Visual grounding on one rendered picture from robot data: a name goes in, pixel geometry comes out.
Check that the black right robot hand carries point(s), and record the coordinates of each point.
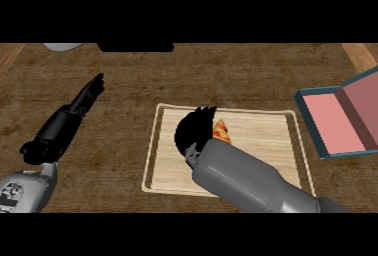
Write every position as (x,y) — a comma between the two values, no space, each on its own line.
(192,131)

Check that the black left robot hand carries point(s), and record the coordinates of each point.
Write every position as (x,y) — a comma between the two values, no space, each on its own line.
(59,130)

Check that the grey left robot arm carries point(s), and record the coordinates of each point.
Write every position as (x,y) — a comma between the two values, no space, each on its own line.
(23,191)

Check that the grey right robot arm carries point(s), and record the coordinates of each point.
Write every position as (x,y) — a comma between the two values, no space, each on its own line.
(251,180)

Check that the golden brown croissant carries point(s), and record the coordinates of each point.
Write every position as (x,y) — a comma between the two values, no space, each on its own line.
(221,131)

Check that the pale wooden tray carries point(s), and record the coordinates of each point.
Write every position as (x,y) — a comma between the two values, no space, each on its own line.
(265,140)

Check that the teal box with pink inside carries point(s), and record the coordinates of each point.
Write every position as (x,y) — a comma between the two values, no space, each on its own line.
(339,123)

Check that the pale grey round object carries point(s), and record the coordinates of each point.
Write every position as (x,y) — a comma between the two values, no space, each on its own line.
(62,46)

